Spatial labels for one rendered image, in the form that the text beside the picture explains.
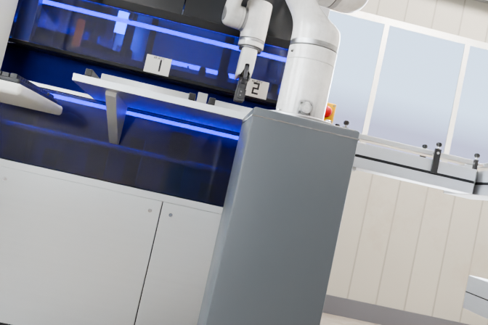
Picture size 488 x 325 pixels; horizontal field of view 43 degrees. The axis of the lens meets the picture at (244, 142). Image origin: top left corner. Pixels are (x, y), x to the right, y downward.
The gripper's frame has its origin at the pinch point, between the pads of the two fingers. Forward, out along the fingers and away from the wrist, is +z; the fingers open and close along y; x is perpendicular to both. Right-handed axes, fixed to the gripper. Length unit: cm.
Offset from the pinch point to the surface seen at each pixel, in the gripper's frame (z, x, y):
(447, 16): -121, 143, -210
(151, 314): 76, -12, -10
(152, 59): -6.5, -30.6, -10.0
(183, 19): -22.3, -23.7, -10.1
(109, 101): 13.5, -37.0, 20.1
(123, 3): -23, -45, -10
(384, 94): -56, 109, -209
